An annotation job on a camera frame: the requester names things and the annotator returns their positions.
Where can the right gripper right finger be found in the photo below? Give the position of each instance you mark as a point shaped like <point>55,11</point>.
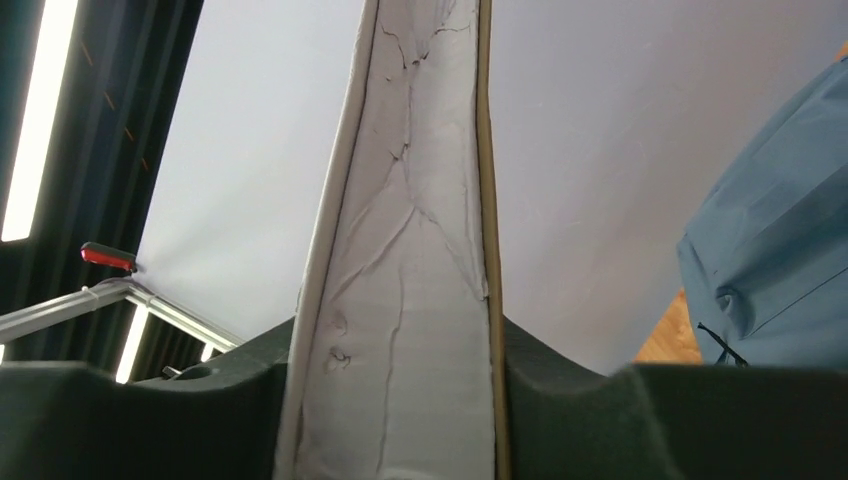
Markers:
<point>666,421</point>

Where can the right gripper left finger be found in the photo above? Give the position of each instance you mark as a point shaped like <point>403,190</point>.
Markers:
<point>216,420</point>

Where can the blue grey backpack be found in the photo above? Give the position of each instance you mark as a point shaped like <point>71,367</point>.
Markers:
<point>764,259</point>

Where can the red handled tool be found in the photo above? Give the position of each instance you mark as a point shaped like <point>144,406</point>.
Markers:
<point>99,254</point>

